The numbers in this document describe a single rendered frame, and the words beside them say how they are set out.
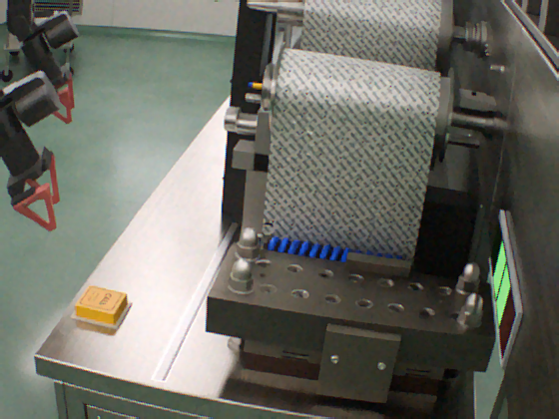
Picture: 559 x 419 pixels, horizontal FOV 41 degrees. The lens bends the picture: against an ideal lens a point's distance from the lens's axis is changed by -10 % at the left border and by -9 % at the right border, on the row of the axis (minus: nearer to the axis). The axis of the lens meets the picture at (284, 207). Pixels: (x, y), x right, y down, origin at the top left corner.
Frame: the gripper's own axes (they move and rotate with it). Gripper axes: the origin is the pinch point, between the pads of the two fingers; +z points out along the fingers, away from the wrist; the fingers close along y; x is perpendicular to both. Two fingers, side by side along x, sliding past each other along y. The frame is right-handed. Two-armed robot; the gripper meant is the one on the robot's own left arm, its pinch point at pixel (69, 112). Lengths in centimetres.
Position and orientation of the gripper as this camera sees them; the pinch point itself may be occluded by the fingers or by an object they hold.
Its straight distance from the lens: 174.1
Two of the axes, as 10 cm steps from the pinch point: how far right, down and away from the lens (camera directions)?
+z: 4.0, 7.9, 4.7
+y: -2.0, -4.3, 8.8
